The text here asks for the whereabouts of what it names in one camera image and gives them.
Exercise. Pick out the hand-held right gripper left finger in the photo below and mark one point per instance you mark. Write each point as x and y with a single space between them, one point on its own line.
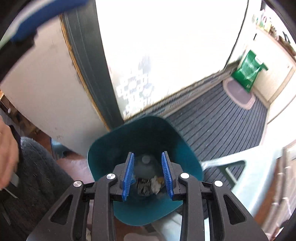
128 176

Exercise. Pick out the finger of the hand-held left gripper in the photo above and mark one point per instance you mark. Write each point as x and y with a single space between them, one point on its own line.
46 16

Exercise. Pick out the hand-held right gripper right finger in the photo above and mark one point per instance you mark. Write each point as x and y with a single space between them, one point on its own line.
167 176

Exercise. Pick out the teal waste bin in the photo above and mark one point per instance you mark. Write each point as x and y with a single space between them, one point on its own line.
148 134

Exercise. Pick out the person's left hand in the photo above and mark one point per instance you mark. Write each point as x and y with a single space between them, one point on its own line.
7 153

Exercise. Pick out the clear plastic bottle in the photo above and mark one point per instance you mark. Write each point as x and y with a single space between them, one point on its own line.
145 163

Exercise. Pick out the dark striped floor mat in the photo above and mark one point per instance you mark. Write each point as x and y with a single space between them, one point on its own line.
208 120

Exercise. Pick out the white plastic chair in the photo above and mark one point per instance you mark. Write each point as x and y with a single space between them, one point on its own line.
254 180

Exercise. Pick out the grey fleece pants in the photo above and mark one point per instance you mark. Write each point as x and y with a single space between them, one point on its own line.
39 173

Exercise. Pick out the pink plastic tray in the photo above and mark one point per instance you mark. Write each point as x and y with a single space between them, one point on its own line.
238 97

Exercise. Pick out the frosted patterned sliding door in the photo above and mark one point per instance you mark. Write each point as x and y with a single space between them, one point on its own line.
161 46

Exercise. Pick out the green sack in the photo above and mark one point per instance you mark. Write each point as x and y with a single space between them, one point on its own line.
248 69

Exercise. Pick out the cream kitchen cabinet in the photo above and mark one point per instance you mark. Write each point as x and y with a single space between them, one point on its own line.
275 76

